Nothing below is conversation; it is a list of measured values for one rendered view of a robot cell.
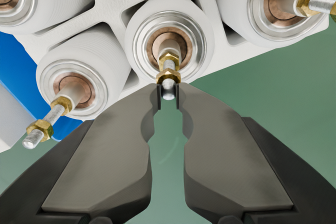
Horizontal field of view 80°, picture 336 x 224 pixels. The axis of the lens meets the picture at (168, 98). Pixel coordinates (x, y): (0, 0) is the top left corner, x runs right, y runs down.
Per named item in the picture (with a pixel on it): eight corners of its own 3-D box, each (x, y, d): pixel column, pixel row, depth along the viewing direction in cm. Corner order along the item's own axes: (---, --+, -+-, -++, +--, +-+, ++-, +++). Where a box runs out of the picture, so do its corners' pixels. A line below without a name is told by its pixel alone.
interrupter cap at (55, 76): (112, 116, 25) (110, 120, 25) (51, 114, 25) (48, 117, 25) (105, 59, 22) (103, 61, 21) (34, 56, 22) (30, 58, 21)
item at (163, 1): (136, 34, 38) (112, 73, 22) (154, -21, 33) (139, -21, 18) (182, 54, 40) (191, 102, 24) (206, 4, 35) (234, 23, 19)
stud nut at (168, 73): (151, 84, 15) (150, 89, 14) (161, 64, 14) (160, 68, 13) (175, 94, 15) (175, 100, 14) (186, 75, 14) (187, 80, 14)
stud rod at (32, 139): (75, 100, 22) (36, 150, 16) (66, 100, 22) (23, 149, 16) (73, 92, 22) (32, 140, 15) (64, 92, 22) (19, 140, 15)
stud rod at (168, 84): (162, 58, 19) (157, 97, 13) (166, 48, 19) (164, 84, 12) (171, 62, 19) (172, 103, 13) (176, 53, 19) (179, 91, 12)
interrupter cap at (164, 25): (124, 67, 22) (122, 69, 21) (147, -4, 19) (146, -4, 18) (186, 91, 23) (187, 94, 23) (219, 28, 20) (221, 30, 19)
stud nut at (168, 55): (155, 65, 18) (154, 68, 17) (163, 48, 17) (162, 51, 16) (174, 74, 18) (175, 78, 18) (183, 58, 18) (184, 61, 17)
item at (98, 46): (139, 70, 41) (120, 125, 26) (92, 68, 41) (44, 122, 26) (137, 20, 36) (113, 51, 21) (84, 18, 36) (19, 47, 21)
